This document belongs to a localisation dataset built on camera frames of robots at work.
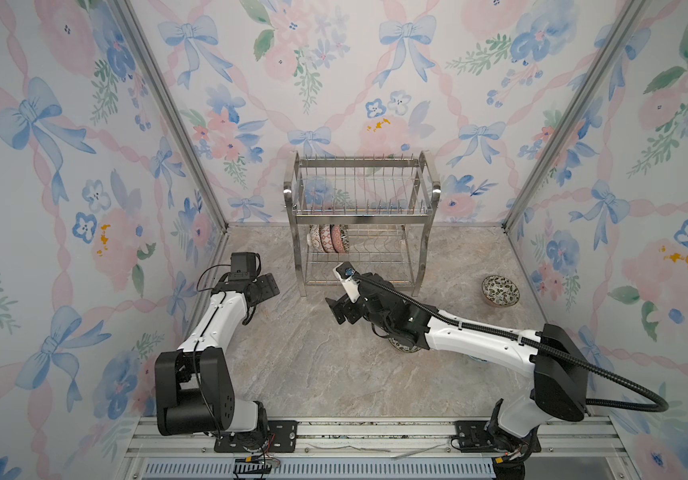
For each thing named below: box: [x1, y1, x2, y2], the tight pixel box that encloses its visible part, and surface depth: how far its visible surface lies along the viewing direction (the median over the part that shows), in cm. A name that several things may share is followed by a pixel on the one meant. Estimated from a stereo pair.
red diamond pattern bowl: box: [319, 224, 337, 253], surface depth 102 cm
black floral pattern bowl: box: [339, 224, 350, 253], surface depth 112 cm
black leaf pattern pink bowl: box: [481, 274, 520, 307], surface depth 100 cm
